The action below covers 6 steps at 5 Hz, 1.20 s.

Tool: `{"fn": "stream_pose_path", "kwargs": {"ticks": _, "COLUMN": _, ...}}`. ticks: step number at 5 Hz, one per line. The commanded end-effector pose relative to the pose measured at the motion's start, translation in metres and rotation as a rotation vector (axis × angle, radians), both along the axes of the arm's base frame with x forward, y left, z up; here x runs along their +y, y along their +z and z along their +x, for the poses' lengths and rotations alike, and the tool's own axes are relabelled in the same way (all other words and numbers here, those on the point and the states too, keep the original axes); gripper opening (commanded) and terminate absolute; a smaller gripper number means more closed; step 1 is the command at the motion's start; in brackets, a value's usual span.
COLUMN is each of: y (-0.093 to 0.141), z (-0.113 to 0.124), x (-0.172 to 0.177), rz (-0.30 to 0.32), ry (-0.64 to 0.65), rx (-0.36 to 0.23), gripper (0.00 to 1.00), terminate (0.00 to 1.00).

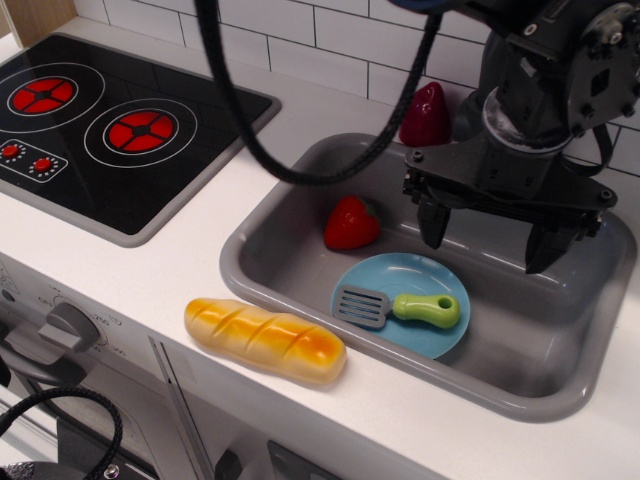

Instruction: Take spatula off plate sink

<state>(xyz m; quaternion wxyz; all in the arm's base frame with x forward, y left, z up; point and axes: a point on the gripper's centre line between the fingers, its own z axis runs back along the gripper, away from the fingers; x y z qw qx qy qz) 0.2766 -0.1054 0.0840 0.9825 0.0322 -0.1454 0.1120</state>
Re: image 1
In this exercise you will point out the wooden side panel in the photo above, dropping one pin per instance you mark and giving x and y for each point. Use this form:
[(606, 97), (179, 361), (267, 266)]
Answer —
[(32, 20)]

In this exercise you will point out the grey plastic sink basin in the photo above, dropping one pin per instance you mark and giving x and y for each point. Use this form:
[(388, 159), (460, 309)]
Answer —
[(535, 344)]

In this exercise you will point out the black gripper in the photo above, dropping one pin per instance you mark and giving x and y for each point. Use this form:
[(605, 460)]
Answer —
[(485, 175)]

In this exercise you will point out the red toy strawberry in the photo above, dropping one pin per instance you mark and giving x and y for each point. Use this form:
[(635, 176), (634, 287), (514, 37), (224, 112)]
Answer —
[(353, 223)]

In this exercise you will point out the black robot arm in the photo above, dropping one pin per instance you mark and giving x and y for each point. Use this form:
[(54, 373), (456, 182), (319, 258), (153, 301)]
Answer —
[(530, 141)]

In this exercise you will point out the blue plastic plate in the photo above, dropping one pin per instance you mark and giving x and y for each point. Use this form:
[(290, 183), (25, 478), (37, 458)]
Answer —
[(397, 273)]

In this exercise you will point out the dark grey toy faucet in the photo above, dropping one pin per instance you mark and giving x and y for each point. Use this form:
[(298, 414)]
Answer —
[(467, 121)]

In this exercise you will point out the toy bread loaf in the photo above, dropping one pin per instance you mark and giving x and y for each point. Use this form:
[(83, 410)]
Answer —
[(280, 343)]

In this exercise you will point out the black toy stovetop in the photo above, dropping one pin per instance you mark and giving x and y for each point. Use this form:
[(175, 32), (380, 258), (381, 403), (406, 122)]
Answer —
[(108, 142)]

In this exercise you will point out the grey spatula green handle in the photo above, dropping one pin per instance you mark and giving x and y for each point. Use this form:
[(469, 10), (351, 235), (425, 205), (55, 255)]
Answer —
[(371, 309)]

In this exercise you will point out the dark red toy pepper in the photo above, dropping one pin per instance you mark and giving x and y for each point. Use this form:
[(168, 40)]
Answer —
[(427, 122)]

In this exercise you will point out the grey oven knob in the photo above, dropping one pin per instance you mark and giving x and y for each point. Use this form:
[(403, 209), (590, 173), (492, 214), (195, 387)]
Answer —
[(69, 328)]

